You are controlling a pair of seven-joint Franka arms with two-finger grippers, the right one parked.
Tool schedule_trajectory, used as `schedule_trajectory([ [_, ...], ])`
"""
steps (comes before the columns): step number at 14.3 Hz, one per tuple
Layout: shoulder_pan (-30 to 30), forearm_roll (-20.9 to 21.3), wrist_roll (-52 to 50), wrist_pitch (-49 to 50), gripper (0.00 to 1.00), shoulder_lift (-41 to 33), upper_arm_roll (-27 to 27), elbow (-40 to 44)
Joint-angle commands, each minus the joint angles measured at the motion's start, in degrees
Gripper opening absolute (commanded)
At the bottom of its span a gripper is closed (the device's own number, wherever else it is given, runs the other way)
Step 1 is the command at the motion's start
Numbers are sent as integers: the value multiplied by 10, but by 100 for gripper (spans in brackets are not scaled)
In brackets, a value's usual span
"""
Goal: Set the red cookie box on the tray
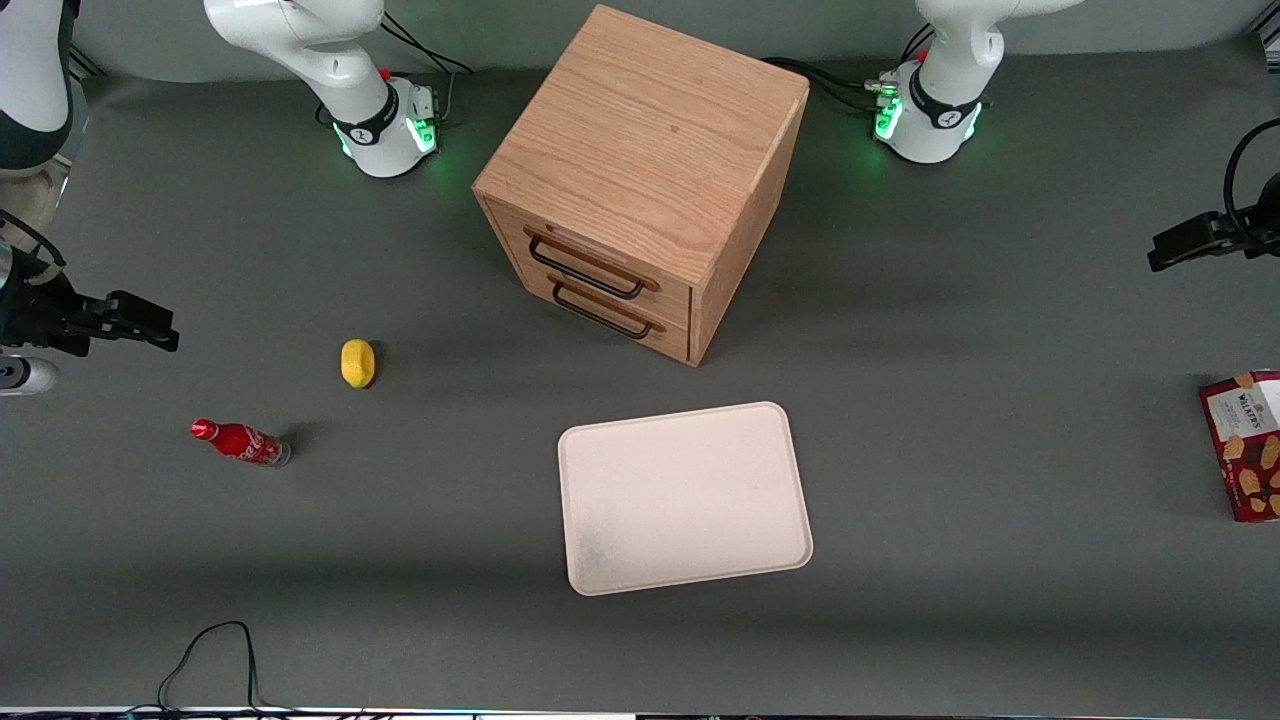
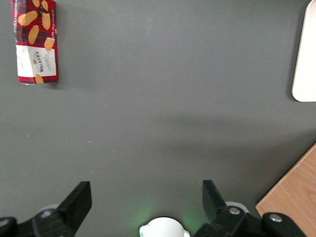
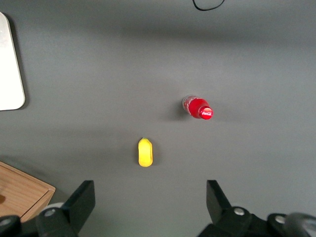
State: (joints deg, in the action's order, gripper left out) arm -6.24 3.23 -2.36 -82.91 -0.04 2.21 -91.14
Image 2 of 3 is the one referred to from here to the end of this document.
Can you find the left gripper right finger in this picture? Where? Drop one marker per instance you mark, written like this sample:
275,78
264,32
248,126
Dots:
217,209

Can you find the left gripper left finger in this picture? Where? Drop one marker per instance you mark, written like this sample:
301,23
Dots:
74,205

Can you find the red tartan cookie box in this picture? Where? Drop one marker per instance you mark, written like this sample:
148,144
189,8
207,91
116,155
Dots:
37,49

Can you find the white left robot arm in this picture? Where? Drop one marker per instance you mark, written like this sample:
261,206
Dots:
164,228

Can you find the white plastic tray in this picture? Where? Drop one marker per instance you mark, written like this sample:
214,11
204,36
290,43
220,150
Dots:
307,61

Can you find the wooden drawer cabinet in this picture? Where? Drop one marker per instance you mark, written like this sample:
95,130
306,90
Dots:
296,177

